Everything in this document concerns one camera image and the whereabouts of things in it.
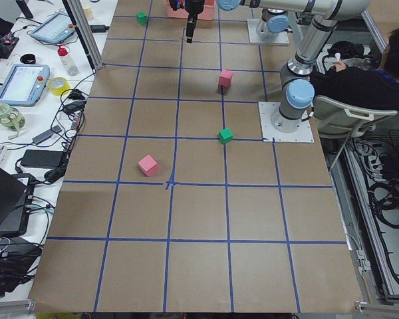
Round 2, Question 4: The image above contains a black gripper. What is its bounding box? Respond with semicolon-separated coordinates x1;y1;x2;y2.
185;0;205;43

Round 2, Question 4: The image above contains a person hand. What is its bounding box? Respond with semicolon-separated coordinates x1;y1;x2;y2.
333;60;348;72

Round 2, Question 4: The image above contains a pink plastic bin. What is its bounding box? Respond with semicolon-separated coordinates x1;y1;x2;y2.
165;0;215;21

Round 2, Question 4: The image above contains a green cube far right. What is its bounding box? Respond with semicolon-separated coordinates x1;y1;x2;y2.
136;11;148;25

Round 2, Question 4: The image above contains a green cube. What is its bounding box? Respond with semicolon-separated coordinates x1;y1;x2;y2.
218;128;233;144
136;11;148;25

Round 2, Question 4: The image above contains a pink cube centre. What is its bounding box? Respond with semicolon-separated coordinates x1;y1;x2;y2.
218;69;233;88

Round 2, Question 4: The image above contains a pink cube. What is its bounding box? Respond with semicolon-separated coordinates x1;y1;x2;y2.
138;155;158;177
218;69;233;88

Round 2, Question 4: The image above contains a green cube near left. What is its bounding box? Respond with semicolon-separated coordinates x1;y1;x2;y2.
218;128;233;144

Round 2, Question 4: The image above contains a red cap squeeze bottle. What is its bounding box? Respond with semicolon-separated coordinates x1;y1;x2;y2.
57;45;79;76

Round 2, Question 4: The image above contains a teach pendant far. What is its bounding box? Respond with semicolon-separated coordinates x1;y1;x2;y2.
29;13;75;45

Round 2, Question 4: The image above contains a teach pendant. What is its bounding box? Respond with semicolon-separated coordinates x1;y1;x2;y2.
29;13;75;45
0;64;50;107

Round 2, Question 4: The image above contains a pink cube far left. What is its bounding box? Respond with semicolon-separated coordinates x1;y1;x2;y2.
138;155;158;177

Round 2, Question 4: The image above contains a yellow tape roll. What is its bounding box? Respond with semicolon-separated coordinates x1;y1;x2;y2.
47;77;71;96

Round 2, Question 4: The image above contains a white chair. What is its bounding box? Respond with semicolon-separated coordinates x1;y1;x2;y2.
313;96;398;139

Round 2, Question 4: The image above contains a teach pendant near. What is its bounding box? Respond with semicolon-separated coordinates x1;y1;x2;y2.
0;64;50;107

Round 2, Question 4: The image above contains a black power adapter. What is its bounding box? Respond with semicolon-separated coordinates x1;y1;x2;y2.
21;150;64;169

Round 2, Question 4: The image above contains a person in black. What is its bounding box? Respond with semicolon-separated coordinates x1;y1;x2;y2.
309;28;399;111

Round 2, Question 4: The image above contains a black laptop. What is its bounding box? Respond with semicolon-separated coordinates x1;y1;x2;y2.
0;168;35;238

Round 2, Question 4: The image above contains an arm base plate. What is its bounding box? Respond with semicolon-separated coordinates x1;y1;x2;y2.
247;19;289;46
258;102;314;143

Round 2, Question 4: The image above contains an aluminium frame post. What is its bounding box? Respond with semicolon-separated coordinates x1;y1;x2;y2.
62;0;103;70

